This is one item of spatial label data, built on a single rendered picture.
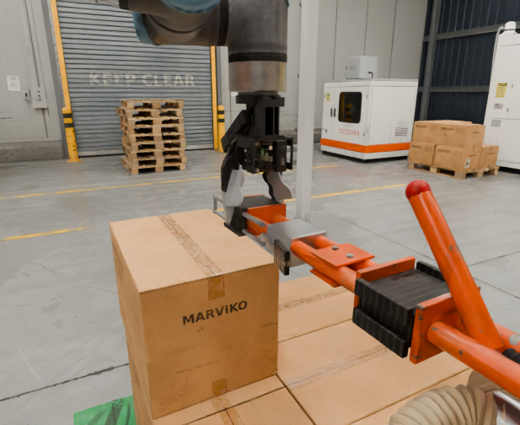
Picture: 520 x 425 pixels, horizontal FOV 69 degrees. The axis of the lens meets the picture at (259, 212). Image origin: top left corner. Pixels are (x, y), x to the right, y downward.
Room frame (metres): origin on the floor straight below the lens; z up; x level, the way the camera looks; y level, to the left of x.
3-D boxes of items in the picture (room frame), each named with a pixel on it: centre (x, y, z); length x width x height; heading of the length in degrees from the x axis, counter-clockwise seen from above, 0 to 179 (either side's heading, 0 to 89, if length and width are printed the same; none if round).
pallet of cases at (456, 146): (7.18, -3.65, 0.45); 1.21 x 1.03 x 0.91; 26
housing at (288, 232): (0.53, -0.05, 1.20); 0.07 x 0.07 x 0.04; 28
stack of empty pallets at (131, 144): (7.63, 2.14, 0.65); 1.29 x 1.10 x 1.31; 26
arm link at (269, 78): (0.63, 0.00, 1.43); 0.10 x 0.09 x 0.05; 118
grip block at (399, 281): (0.34, -0.16, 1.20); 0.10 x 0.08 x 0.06; 118
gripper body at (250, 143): (0.62, 0.00, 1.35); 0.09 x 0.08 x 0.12; 28
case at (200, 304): (1.19, 0.26, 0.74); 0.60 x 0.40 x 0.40; 27
